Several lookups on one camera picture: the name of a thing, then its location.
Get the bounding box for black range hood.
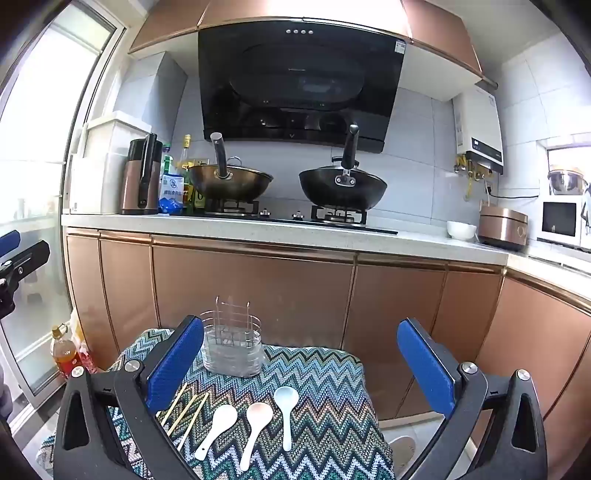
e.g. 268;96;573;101
198;19;408;154

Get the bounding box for white water heater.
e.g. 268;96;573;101
452;87;505;175

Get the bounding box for red packet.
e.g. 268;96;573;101
76;339;100;374

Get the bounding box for steel mixing bowl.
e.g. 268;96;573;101
547;167;587;196

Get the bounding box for amber drink bottle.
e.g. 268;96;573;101
51;324;80;380

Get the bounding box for white bowl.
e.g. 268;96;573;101
446;220;478;241

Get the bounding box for water heater pipes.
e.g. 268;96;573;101
455;157;495;200

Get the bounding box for copper rice cooker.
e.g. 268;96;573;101
478;205;528;252

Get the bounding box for beige slipper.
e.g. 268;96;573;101
387;435;416;468

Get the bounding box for brown wok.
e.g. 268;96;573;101
188;132;274;202

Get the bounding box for copper lower cabinets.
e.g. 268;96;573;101
65;228;591;462

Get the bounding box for white spoon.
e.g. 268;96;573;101
194;405;238;461
273;387;300;452
239;402;274;470

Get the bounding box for black power cable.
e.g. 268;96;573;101
485;180;541;200

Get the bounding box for blue and white salt bag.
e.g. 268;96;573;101
159;173;188;215

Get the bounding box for clear utensil holder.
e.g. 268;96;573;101
199;298;266;379

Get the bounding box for white microwave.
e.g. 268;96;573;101
536;198;583;247

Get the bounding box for black wok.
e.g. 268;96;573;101
298;124;387;208

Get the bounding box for brown and black kettle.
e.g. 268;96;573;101
121;133;163;216

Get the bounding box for sliding glass door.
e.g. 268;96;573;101
0;14;125;416

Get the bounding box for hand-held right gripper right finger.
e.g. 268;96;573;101
396;318;549;480

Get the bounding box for zigzag patterned cloth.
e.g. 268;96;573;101
36;327;398;480

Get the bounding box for black gas stove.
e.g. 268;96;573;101
185;198;399;235

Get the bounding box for yellow oil bottle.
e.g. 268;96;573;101
178;135;206;215

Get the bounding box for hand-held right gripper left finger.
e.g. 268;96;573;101
52;315;205;480

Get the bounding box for wooden chopstick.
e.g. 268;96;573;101
177;394;209;452
167;393;200;435
158;383;190;424

